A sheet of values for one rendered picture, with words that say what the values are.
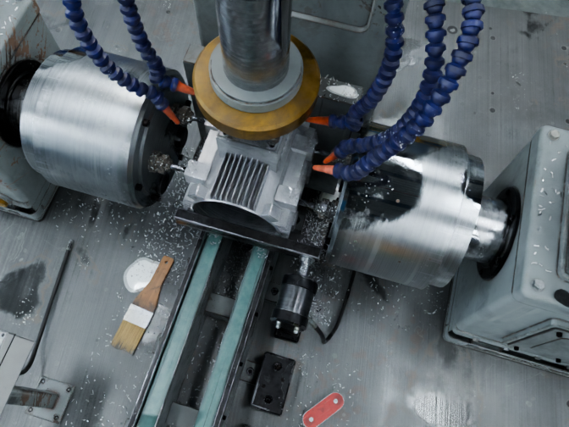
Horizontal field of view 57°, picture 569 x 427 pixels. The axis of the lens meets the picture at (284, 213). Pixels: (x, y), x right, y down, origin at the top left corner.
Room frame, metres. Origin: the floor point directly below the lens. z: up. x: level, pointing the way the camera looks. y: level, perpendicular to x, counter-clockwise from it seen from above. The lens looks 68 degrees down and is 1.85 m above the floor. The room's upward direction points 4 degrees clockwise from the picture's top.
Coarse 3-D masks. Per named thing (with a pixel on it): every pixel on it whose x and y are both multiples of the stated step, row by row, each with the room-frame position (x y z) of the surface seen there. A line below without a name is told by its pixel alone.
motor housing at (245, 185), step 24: (216, 144) 0.44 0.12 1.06; (216, 168) 0.39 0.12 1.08; (240, 168) 0.38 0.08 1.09; (264, 168) 0.39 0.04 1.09; (288, 168) 0.40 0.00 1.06; (216, 192) 0.33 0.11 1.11; (240, 192) 0.33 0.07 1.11; (264, 192) 0.35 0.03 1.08; (216, 216) 0.35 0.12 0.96; (240, 216) 0.36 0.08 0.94; (288, 216) 0.32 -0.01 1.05
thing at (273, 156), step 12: (228, 144) 0.40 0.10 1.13; (240, 144) 0.40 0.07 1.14; (252, 144) 0.42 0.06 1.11; (264, 144) 0.42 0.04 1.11; (276, 144) 0.40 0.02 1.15; (288, 144) 0.44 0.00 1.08; (228, 156) 0.40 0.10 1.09; (252, 156) 0.39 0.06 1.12; (264, 156) 0.39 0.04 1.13; (276, 156) 0.39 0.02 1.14; (276, 168) 0.39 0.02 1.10
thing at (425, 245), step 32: (384, 128) 0.45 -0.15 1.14; (352, 160) 0.39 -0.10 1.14; (416, 160) 0.38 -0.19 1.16; (448, 160) 0.39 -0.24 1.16; (480, 160) 0.41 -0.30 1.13; (352, 192) 0.33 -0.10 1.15; (384, 192) 0.33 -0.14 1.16; (416, 192) 0.33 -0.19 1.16; (448, 192) 0.33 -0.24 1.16; (480, 192) 0.34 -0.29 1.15; (352, 224) 0.29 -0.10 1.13; (384, 224) 0.29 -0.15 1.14; (416, 224) 0.29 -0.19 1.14; (448, 224) 0.29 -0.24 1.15; (480, 224) 0.32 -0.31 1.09; (352, 256) 0.25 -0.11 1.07; (384, 256) 0.25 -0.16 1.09; (416, 256) 0.25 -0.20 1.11; (448, 256) 0.25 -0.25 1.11; (480, 256) 0.28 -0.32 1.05
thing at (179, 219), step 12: (180, 216) 0.32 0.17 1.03; (192, 216) 0.32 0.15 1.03; (204, 216) 0.32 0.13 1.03; (204, 228) 0.30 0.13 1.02; (216, 228) 0.30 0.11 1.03; (228, 228) 0.30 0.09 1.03; (240, 228) 0.30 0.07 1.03; (240, 240) 0.29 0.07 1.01; (252, 240) 0.29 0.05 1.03; (264, 240) 0.29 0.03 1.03; (276, 240) 0.29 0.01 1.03; (288, 240) 0.29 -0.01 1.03; (288, 252) 0.27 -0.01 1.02; (300, 252) 0.27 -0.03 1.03; (312, 252) 0.27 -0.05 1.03
